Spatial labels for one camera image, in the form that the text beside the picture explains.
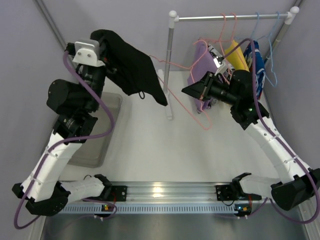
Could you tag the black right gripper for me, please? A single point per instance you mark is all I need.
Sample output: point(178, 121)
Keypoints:
point(207, 85)

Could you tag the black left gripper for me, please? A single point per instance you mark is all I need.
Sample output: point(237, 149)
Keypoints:
point(101, 50)

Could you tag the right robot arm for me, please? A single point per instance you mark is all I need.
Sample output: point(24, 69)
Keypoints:
point(294, 184)

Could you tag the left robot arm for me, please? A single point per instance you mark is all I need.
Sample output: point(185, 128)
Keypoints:
point(74, 103)

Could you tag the purple trousers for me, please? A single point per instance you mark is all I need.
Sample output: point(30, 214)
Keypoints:
point(204, 62)

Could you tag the black white print trousers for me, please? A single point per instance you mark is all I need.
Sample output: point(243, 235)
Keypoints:
point(215, 53)

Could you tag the yellow trousers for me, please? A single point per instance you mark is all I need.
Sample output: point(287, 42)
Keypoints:
point(236, 58)

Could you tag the pink hanger of purple trousers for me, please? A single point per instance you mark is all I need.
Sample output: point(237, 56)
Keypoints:
point(212, 40)

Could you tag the blue white print trousers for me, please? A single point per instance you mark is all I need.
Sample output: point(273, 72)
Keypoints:
point(260, 70)

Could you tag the light blue hanger with trousers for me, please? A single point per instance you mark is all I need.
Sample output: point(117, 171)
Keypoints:
point(239, 17)

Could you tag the empty light blue hanger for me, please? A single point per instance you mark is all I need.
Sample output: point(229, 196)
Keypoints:
point(270, 57)

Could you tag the grey plastic bin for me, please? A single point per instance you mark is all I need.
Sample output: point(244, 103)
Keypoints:
point(92, 153)

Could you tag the white metal clothes rack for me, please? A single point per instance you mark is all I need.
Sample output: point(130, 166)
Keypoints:
point(287, 17)

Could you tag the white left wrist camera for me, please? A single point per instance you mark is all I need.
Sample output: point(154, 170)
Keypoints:
point(87, 52)

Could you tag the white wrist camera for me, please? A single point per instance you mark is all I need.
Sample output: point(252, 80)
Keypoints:
point(221, 65)
point(87, 52)

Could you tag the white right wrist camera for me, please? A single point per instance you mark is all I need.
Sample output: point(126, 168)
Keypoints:
point(221, 65)

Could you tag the aluminium mounting rail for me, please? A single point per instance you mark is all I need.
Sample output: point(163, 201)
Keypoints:
point(139, 192)

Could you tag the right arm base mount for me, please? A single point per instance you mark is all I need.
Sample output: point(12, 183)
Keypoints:
point(230, 192)

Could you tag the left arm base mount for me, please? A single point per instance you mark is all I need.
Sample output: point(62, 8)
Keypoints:
point(115, 193)

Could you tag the blue slotted cable duct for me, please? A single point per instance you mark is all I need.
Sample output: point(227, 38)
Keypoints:
point(148, 208)

